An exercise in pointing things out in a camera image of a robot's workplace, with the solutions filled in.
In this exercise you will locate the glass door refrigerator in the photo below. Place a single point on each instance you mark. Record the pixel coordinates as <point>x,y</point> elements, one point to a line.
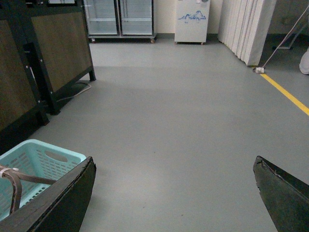
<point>121,19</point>

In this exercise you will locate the white folding partition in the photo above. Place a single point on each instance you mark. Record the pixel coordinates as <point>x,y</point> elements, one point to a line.
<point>243,27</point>

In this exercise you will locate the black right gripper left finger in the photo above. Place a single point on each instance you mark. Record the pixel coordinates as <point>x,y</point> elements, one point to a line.
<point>60,208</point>

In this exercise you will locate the light blue plastic basket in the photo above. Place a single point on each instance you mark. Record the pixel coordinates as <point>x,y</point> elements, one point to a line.
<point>36,158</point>

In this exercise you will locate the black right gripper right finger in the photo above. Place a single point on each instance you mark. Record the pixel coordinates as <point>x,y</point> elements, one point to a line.
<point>285,197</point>

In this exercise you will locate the dark wooden display stand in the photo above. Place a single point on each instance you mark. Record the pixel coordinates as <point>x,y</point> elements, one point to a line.
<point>44,50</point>

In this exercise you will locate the white cabinet with blue drawing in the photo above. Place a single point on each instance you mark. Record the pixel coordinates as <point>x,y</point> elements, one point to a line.
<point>192,18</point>

